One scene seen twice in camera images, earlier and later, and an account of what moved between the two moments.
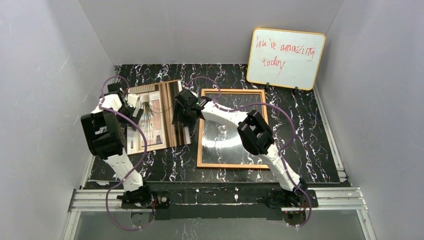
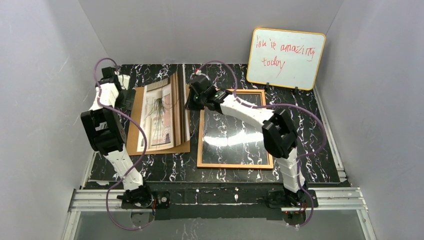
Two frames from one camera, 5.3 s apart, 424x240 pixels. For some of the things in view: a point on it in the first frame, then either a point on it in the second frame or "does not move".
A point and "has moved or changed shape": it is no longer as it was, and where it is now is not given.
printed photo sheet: (158, 101) has moved or changed shape
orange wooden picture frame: (201, 128) does not move
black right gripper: (180, 112) to (192, 101)
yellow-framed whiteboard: (285, 58) does not move
